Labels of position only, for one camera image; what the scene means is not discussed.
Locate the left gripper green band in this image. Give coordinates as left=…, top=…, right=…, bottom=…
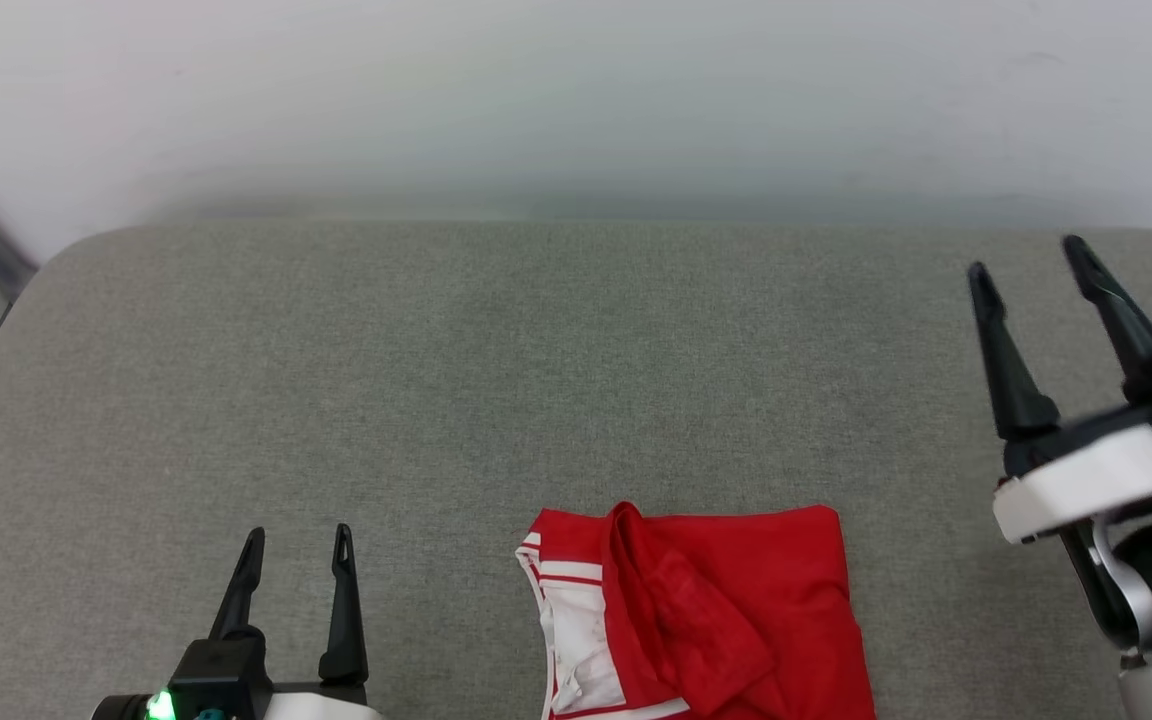
left=89, top=522, right=384, bottom=720

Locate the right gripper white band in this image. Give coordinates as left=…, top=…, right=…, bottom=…
left=967, top=234, right=1152, bottom=547

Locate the red and white garment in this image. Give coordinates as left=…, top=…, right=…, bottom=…
left=515, top=501, right=878, bottom=720

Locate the grey fabric sofa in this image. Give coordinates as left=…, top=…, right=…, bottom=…
left=0, top=220, right=1152, bottom=720

